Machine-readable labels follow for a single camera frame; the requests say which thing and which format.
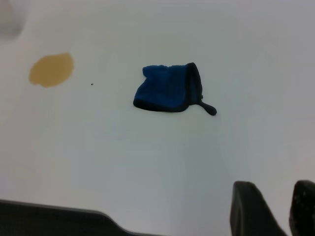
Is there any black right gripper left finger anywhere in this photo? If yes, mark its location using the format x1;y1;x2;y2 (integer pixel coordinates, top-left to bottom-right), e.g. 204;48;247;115
229;181;287;236

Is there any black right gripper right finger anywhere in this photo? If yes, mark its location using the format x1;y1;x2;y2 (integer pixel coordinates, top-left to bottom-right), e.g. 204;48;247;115
288;179;315;236

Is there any blue cloth with black trim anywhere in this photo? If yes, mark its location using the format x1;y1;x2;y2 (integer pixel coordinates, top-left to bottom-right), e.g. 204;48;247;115
132;62;218;116

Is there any brown coffee spill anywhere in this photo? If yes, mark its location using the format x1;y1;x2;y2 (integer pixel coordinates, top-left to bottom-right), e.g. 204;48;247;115
29;52;75;89

